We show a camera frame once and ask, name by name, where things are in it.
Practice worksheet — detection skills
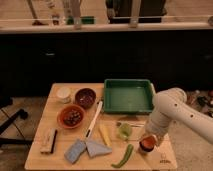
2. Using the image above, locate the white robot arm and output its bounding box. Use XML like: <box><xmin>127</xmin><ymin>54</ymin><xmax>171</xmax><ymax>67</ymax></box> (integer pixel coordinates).
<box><xmin>145</xmin><ymin>88</ymin><xmax>213</xmax><ymax>144</ymax></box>

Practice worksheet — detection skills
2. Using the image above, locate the wooden black brush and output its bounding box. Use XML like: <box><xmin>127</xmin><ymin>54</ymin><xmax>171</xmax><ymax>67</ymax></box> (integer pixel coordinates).
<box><xmin>40</xmin><ymin>128</ymin><xmax>57</xmax><ymax>154</ymax></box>

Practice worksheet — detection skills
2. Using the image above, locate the orange bowl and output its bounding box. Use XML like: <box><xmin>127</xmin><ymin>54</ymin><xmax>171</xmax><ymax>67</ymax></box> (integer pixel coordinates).
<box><xmin>57</xmin><ymin>104</ymin><xmax>85</xmax><ymax>129</ymax></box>

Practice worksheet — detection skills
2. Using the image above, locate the grey blue cloth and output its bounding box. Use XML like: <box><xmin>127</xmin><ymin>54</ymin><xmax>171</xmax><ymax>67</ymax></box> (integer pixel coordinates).
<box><xmin>86</xmin><ymin>139</ymin><xmax>112</xmax><ymax>158</ymax></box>

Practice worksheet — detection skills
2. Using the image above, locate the red orange apple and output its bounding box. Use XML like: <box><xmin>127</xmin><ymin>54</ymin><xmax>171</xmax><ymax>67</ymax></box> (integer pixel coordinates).
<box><xmin>141</xmin><ymin>136</ymin><xmax>156</xmax><ymax>148</ymax></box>

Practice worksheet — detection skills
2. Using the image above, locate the black chair base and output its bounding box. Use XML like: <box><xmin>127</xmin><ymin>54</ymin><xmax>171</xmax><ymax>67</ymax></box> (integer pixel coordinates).
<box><xmin>0</xmin><ymin>96</ymin><xmax>34</xmax><ymax>148</ymax></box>

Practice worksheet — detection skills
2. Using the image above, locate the purple bowl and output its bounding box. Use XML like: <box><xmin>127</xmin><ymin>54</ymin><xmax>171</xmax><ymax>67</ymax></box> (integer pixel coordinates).
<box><xmin>75</xmin><ymin>88</ymin><xmax>96</xmax><ymax>109</ymax></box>

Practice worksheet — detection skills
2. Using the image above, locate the green plastic tray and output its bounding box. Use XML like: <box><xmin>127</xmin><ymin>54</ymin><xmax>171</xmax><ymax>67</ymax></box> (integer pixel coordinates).
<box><xmin>103</xmin><ymin>79</ymin><xmax>154</xmax><ymax>114</ymax></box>

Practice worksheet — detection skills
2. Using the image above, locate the white handled knife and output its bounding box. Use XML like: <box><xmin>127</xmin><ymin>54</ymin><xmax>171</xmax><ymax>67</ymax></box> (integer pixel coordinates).
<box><xmin>86</xmin><ymin>101</ymin><xmax>103</xmax><ymax>138</ymax></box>

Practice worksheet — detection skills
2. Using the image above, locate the green chili pepper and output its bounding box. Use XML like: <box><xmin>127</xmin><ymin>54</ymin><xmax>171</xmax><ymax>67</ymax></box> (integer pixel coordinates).
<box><xmin>111</xmin><ymin>144</ymin><xmax>134</xmax><ymax>168</ymax></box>

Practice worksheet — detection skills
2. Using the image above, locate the green lettuce piece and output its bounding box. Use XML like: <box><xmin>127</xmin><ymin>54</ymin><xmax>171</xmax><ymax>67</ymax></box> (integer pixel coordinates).
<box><xmin>118</xmin><ymin>123</ymin><xmax>132</xmax><ymax>140</ymax></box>

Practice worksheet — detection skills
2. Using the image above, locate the small metal cup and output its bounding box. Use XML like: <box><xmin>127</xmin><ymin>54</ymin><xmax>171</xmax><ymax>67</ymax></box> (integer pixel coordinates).
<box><xmin>139</xmin><ymin>144</ymin><xmax>154</xmax><ymax>155</ymax></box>

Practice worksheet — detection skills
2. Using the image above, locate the blue sponge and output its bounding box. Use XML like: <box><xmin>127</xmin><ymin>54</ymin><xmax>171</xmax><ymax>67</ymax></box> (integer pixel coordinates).
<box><xmin>64</xmin><ymin>139</ymin><xmax>86</xmax><ymax>164</ymax></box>

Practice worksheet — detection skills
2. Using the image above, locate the small white cup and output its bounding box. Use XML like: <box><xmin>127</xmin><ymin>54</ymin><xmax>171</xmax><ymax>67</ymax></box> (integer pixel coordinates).
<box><xmin>56</xmin><ymin>87</ymin><xmax>71</xmax><ymax>103</ymax></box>

